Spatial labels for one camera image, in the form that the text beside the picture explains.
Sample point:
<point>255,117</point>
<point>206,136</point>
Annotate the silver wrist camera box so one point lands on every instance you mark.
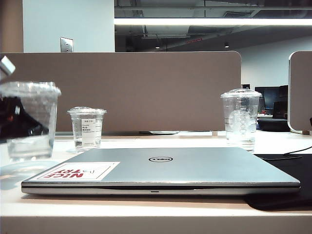
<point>6,65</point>

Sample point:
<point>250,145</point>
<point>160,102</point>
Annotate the black desk mat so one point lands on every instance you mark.
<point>295,195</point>

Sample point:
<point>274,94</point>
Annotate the black office chair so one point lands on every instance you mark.
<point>279,119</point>

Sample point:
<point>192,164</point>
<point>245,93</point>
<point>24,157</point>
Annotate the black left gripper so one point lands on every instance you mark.
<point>9,119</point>

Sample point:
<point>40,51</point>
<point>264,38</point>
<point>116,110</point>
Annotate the wide brown desk partition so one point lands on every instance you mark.
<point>146,83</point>

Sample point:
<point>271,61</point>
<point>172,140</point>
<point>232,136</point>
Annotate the metal wall switch plate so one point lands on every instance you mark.
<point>66,44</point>

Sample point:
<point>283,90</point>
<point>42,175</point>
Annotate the tall clear plastic cup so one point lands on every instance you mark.
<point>241,119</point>

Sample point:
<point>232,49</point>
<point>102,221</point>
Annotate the clear plastic cup plain lid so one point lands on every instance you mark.
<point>39,102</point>

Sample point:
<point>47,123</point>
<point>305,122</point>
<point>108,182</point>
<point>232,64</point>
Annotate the white ceiling light strip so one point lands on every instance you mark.
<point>209,21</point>

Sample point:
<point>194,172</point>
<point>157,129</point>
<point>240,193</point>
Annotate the small clear cup white label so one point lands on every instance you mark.
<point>87,131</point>

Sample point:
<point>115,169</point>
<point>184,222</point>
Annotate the silver Dell laptop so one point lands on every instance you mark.
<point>185,170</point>

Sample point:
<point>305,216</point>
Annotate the white red Nice Try sticker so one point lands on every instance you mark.
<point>75,172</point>

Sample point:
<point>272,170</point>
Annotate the brown partition white edge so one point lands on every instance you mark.
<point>302,92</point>

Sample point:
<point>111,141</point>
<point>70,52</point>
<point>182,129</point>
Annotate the black computer monitor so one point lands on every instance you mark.
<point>274,96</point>

